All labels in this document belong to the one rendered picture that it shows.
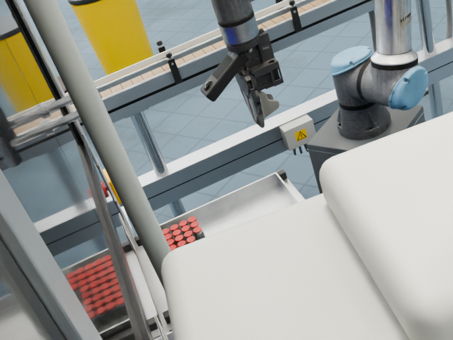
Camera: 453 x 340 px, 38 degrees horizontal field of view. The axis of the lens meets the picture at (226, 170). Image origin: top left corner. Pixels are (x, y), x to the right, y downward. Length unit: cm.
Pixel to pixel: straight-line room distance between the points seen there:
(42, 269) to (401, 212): 22
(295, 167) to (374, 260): 286
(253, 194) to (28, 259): 123
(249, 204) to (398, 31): 55
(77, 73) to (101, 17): 383
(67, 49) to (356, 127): 135
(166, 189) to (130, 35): 218
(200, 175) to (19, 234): 209
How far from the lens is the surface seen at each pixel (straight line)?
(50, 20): 58
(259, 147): 250
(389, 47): 168
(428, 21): 267
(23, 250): 41
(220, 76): 136
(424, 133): 43
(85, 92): 60
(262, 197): 159
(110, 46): 450
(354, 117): 185
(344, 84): 180
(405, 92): 169
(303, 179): 312
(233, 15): 131
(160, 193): 247
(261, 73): 137
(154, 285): 148
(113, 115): 227
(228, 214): 158
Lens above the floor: 183
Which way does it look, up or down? 33 degrees down
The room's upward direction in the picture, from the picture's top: 20 degrees counter-clockwise
